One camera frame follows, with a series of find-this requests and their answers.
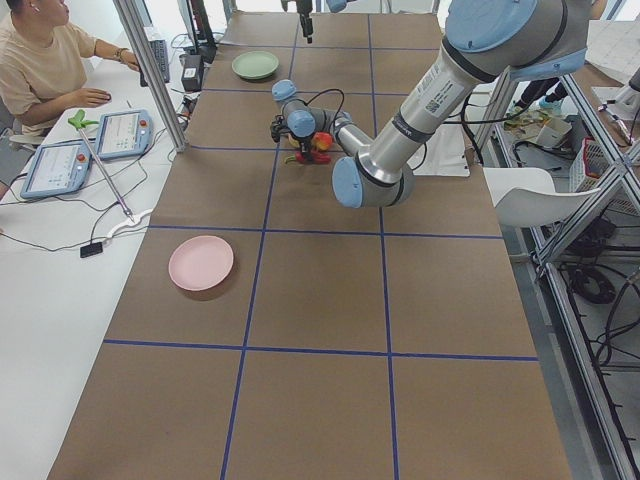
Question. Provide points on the blue teach pendant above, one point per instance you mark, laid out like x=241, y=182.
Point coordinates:
x=123, y=134
x=57, y=169

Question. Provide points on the metal rod with green clip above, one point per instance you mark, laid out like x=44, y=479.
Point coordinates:
x=79, y=123

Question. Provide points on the far blue teach pendant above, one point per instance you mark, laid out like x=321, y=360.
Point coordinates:
x=123, y=134

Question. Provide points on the near blue teach pendant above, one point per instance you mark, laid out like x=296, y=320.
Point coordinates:
x=57, y=169

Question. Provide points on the red pomegranate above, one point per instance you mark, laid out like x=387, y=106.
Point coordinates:
x=321, y=141

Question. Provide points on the white plastic basket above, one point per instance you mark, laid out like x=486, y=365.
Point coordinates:
x=588, y=166

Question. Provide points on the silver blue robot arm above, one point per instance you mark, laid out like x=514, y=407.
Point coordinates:
x=324, y=23
x=532, y=40

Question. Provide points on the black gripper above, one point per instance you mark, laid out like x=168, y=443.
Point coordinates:
x=305, y=148

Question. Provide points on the person in beige shirt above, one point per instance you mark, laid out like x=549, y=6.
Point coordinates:
x=42, y=71

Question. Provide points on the black power adapter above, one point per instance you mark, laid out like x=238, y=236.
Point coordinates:
x=192, y=73

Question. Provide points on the red chili pepper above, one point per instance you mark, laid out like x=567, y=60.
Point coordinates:
x=313, y=157

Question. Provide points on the green plate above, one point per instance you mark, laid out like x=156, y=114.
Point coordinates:
x=255, y=65

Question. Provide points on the aluminium frame post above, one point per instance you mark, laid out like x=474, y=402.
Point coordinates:
x=134, y=29

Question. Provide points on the white chair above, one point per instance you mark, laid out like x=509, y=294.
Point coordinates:
x=527, y=197

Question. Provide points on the pink plate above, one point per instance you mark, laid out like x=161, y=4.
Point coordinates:
x=201, y=263

